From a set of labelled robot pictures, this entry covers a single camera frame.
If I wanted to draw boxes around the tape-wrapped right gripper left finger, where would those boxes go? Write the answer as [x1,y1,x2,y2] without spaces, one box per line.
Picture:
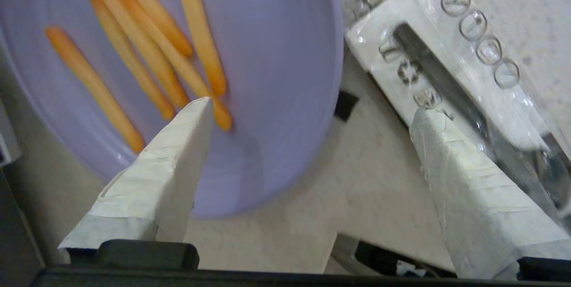
[58,96,214,263]

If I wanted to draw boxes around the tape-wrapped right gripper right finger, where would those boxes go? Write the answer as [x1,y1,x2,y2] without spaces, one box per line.
[410,108,571,280]

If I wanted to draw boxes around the purple plate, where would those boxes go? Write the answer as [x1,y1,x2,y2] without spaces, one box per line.
[0,0,345,220]

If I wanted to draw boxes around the clear plastic cutlery package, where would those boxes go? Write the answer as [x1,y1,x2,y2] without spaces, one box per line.
[343,0,571,234]

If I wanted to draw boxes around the small black block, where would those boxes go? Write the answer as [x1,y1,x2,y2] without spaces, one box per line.
[335,91,360,122]

